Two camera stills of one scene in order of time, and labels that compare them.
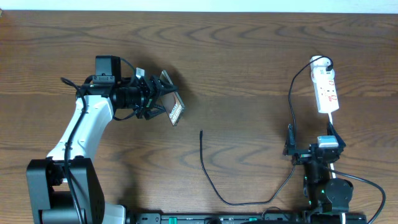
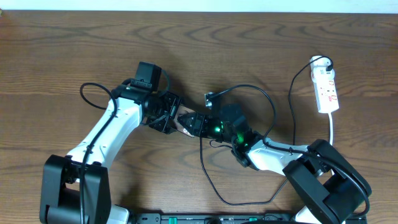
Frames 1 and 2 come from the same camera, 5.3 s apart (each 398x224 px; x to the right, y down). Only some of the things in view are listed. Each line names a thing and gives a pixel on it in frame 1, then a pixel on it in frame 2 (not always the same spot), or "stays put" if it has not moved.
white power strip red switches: (325, 84) stays put
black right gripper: (301, 156) to (198, 119)
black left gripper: (152, 93) to (165, 124)
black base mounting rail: (248, 218) stays put
